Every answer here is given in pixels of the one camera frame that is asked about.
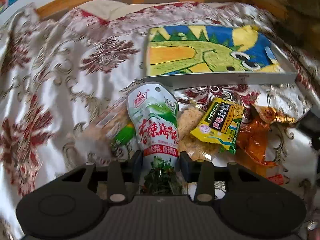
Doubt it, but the clear mixed grain bar packet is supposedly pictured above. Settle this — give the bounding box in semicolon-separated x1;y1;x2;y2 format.
75;101;130;165

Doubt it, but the cream pillow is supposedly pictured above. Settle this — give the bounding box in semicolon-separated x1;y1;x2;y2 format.
78;0;181;22

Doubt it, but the white spicy kelp snack pouch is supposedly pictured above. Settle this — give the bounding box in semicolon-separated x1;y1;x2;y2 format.
126;82;183;195

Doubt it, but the silver tray with dinosaur drawing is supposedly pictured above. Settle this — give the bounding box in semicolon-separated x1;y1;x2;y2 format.
144;24;310;89

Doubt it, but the yellow vegetarian snack packet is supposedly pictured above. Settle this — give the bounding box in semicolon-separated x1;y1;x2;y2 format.
191;98;244;154

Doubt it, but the floral satin bed cover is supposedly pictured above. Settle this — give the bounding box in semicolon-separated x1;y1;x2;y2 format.
1;2;319;239

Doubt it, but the orange spicy tofu packet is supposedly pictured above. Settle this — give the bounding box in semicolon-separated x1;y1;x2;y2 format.
235;104;297;168

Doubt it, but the green white snack stick packet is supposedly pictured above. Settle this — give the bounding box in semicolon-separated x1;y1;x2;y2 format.
111;122;139;160

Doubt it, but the clear rice cracker packet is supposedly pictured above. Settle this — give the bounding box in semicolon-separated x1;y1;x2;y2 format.
177;102;220;162

